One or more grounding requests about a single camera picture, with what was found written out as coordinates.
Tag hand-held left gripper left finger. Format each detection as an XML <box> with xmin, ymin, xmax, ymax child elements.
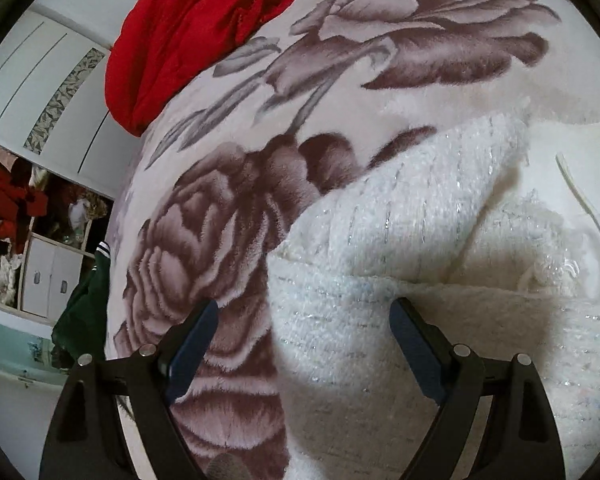
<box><xmin>39</xmin><ymin>299</ymin><xmax>220</xmax><ymax>480</ymax></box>

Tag dark green jacket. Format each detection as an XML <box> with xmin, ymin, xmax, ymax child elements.
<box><xmin>51</xmin><ymin>242</ymin><xmax>112</xmax><ymax>361</ymax></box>

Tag floral plush blanket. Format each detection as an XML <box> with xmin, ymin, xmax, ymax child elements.
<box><xmin>102</xmin><ymin>0</ymin><xmax>600</xmax><ymax>480</ymax></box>

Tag white drawer cabinet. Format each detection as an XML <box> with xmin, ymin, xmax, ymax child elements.
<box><xmin>17</xmin><ymin>232</ymin><xmax>97</xmax><ymax>320</ymax></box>

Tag white wardrobe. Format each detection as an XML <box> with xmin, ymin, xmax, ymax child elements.
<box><xmin>0</xmin><ymin>10</ymin><xmax>146</xmax><ymax>201</ymax></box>

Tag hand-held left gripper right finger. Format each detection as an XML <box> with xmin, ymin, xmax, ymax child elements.
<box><xmin>389</xmin><ymin>297</ymin><xmax>567</xmax><ymax>480</ymax></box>

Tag white knitted sweater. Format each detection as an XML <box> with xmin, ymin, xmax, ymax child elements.
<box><xmin>266</xmin><ymin>112</ymin><xmax>600</xmax><ymax>480</ymax></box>

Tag red hanging clothes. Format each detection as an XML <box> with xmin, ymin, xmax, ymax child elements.
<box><xmin>0</xmin><ymin>152</ymin><xmax>50</xmax><ymax>256</ymax></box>

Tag red garment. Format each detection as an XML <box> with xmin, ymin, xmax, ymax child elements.
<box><xmin>105</xmin><ymin>0</ymin><xmax>337</xmax><ymax>137</ymax></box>

